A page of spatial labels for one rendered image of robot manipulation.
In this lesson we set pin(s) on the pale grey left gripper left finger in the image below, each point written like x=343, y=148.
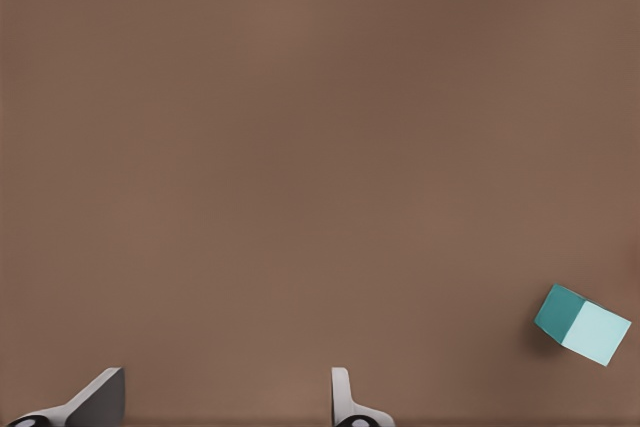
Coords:
x=95, y=399

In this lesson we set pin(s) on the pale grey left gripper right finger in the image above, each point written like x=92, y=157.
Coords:
x=343, y=397

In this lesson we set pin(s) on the teal cube block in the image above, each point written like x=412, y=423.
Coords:
x=582, y=324

